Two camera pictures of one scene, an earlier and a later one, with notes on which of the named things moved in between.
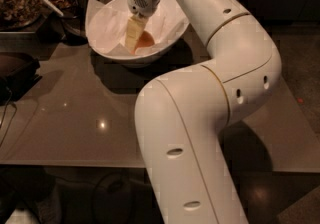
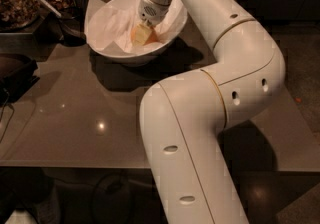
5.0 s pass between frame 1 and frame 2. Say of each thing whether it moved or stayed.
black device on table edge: stayed
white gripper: moved
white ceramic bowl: stayed
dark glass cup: stayed
